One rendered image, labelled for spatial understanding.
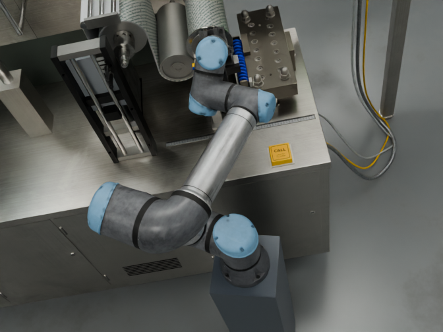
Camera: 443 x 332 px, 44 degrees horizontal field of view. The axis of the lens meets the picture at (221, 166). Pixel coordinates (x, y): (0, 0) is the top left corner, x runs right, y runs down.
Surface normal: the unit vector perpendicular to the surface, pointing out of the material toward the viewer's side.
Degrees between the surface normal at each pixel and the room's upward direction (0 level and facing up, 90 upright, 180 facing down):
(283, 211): 90
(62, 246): 90
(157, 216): 10
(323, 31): 0
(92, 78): 90
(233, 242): 7
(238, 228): 7
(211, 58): 50
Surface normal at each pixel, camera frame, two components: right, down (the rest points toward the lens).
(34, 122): 0.11, 0.82
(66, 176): -0.17, -0.54
